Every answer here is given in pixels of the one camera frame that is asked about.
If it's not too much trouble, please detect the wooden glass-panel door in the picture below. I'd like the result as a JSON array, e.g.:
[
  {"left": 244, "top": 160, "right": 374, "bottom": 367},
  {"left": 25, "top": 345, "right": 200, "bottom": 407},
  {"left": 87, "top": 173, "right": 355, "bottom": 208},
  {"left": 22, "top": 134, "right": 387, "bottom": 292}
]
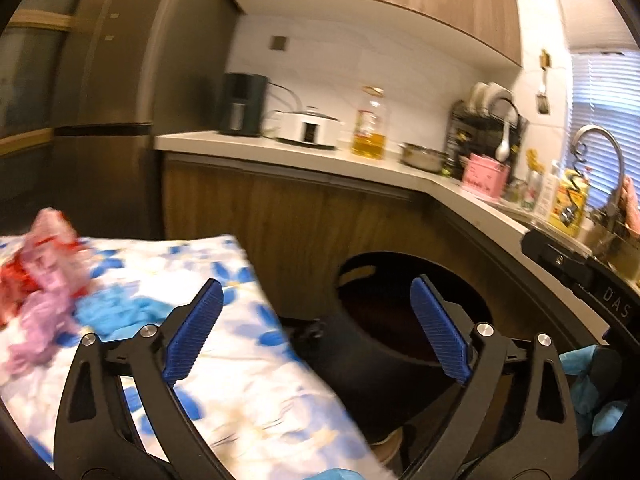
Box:
[{"left": 0, "top": 0, "right": 76, "bottom": 161}]

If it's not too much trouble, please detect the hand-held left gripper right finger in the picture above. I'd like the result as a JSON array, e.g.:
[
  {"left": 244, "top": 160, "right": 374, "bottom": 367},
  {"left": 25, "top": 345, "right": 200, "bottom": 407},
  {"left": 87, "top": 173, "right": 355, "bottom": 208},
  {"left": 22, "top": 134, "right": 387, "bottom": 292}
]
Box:
[{"left": 400, "top": 275, "right": 578, "bottom": 480}]

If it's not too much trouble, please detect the cooking oil bottle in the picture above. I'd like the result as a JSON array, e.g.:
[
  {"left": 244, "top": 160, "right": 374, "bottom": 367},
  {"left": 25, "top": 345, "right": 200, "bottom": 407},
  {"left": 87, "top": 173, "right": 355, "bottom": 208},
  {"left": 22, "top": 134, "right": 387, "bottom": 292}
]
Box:
[{"left": 350, "top": 86, "right": 390, "bottom": 161}]

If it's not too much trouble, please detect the black round bin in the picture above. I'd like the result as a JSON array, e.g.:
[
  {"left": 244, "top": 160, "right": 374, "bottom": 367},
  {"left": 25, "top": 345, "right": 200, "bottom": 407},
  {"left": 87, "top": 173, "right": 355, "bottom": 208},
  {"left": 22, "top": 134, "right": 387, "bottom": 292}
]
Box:
[{"left": 330, "top": 249, "right": 496, "bottom": 441}]

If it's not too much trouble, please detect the blue floral tablecloth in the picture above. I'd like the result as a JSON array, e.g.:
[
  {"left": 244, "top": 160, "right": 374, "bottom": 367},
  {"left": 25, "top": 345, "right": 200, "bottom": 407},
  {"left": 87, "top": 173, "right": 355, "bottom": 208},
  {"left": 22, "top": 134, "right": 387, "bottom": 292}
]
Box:
[{"left": 0, "top": 234, "right": 401, "bottom": 480}]

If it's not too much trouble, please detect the beer can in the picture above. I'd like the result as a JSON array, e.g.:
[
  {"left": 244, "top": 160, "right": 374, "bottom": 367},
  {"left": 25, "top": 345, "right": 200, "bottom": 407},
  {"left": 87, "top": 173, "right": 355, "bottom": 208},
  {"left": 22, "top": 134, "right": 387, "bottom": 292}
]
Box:
[{"left": 520, "top": 170, "right": 543, "bottom": 211}]

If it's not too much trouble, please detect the black air fryer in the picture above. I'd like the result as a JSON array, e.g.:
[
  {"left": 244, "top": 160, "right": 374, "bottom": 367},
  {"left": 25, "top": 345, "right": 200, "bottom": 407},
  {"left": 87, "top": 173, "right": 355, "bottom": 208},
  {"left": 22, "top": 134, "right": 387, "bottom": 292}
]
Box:
[{"left": 218, "top": 72, "right": 269, "bottom": 137}]

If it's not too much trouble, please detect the black power cable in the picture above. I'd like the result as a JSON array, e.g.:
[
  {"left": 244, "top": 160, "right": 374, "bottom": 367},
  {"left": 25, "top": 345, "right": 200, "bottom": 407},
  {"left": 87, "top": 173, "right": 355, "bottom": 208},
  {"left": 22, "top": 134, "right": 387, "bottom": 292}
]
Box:
[{"left": 267, "top": 82, "right": 301, "bottom": 136}]

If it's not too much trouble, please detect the red plastic bag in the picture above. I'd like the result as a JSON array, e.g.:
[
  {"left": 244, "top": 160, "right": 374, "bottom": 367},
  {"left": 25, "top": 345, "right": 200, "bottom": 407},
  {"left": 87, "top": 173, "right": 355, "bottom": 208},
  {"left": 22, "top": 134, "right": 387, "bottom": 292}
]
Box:
[{"left": 0, "top": 242, "right": 83, "bottom": 321}]

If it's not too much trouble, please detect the pink utensil holder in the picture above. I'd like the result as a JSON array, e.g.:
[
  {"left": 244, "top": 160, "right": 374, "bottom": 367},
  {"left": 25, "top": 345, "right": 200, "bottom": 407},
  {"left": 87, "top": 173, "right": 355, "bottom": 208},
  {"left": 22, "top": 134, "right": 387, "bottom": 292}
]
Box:
[{"left": 461, "top": 154, "right": 511, "bottom": 196}]

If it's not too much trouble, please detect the wooden base cabinet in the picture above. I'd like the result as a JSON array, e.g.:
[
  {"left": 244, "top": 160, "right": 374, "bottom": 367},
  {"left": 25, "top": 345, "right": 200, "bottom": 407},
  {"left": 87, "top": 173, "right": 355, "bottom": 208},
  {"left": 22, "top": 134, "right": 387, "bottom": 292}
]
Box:
[{"left": 160, "top": 152, "right": 608, "bottom": 341}]

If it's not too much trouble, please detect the steel bowl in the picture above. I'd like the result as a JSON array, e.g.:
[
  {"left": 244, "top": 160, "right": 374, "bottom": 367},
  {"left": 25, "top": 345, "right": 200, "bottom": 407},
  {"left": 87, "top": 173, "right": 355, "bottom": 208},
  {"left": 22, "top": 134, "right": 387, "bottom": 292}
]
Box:
[{"left": 399, "top": 142, "right": 448, "bottom": 171}]

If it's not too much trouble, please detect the pink cloth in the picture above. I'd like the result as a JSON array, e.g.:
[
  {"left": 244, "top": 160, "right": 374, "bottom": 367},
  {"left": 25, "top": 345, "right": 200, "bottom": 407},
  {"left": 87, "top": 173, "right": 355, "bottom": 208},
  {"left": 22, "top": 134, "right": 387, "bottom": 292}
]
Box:
[{"left": 617, "top": 175, "right": 640, "bottom": 236}]

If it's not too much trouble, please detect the black dish rack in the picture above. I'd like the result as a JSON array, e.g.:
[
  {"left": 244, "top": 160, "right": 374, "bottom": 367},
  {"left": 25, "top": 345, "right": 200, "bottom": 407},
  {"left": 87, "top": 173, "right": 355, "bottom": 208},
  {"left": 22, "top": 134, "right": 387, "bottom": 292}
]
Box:
[{"left": 445, "top": 82, "right": 528, "bottom": 181}]

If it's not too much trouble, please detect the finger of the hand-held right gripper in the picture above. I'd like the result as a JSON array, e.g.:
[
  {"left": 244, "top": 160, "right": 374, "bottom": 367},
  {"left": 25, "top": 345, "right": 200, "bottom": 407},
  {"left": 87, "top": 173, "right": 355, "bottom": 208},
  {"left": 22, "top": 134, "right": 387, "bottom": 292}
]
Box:
[{"left": 520, "top": 230, "right": 601, "bottom": 306}]

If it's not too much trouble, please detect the white soap bottle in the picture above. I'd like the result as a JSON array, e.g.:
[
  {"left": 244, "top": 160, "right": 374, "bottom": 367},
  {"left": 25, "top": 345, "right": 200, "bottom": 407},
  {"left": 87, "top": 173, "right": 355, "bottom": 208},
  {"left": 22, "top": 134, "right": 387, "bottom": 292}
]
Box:
[{"left": 537, "top": 160, "right": 562, "bottom": 218}]

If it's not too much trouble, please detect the chrome faucet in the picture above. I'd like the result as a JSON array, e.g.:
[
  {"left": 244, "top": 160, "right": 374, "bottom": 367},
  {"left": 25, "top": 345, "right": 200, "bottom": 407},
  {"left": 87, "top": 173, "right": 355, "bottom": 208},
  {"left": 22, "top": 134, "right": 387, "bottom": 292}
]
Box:
[{"left": 570, "top": 125, "right": 628, "bottom": 211}]

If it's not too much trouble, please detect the yellow detergent bottle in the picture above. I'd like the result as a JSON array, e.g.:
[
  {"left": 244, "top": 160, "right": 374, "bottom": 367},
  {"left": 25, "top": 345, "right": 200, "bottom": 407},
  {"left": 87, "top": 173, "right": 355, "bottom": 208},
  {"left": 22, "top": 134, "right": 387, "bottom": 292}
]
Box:
[{"left": 550, "top": 169, "right": 591, "bottom": 238}]

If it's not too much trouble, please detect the white electric cooker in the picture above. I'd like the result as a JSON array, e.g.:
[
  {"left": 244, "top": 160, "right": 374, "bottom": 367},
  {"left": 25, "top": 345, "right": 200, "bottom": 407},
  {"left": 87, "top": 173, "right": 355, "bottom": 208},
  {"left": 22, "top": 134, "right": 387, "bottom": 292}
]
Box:
[{"left": 275, "top": 106, "right": 345, "bottom": 151}]

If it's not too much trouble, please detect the hanging metal spatula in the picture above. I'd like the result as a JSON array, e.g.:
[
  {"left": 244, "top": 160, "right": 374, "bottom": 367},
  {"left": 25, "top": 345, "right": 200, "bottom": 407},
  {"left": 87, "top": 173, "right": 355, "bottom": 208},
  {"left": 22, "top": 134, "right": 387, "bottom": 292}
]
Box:
[{"left": 535, "top": 50, "right": 551, "bottom": 115}]

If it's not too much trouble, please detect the white ladle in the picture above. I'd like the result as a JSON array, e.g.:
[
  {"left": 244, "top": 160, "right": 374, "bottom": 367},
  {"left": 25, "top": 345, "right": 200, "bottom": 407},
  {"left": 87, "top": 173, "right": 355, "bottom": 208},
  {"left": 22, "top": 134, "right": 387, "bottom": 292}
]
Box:
[{"left": 495, "top": 119, "right": 513, "bottom": 161}]

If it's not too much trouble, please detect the person's right hand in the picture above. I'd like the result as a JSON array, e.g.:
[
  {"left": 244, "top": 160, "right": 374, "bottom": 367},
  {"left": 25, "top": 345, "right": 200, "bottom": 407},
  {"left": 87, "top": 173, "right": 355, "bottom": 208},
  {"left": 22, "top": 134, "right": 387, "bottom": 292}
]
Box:
[{"left": 559, "top": 345, "right": 633, "bottom": 436}]

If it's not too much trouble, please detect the pink and red bag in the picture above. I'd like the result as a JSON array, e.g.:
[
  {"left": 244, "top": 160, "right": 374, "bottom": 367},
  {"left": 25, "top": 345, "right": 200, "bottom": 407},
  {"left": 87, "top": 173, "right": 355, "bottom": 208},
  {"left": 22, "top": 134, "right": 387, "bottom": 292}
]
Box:
[{"left": 0, "top": 207, "right": 83, "bottom": 376}]

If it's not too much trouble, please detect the dark grey refrigerator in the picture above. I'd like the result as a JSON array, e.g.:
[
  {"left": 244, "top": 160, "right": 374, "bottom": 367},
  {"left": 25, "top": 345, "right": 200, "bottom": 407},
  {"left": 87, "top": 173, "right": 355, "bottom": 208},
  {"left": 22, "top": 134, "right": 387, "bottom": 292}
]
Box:
[{"left": 50, "top": 0, "right": 241, "bottom": 241}]

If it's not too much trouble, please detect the white window blind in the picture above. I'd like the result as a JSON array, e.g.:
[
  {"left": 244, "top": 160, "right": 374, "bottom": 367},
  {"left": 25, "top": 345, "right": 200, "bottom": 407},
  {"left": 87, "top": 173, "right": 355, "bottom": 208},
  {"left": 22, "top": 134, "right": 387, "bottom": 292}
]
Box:
[{"left": 570, "top": 52, "right": 640, "bottom": 196}]

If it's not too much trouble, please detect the steel sink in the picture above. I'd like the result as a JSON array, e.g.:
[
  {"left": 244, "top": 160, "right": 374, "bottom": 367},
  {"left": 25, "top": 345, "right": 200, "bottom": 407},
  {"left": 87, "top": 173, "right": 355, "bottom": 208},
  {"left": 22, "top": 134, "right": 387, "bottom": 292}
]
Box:
[{"left": 590, "top": 225, "right": 640, "bottom": 281}]

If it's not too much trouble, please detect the person's left hand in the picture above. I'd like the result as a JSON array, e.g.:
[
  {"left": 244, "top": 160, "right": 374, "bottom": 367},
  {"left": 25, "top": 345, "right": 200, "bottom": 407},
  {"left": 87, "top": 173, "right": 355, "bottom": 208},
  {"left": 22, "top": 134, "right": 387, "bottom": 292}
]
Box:
[{"left": 295, "top": 467, "right": 396, "bottom": 480}]

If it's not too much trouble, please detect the beige kitchen countertop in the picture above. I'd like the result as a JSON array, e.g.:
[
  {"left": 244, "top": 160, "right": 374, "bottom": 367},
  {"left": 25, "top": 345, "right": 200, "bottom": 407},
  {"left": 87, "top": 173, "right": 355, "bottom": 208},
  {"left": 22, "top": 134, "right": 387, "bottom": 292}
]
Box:
[{"left": 154, "top": 130, "right": 621, "bottom": 341}]

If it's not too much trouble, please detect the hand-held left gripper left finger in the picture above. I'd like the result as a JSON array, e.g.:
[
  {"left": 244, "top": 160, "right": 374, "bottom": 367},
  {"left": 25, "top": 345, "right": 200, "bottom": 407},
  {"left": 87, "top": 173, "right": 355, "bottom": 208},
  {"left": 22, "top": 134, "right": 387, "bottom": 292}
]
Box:
[{"left": 54, "top": 279, "right": 231, "bottom": 480}]

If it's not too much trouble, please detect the blue disposable glove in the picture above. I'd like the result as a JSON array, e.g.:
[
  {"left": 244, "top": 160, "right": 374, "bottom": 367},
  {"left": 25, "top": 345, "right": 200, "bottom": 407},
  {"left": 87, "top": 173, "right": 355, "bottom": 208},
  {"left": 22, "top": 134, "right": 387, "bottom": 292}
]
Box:
[{"left": 75, "top": 282, "right": 168, "bottom": 336}]

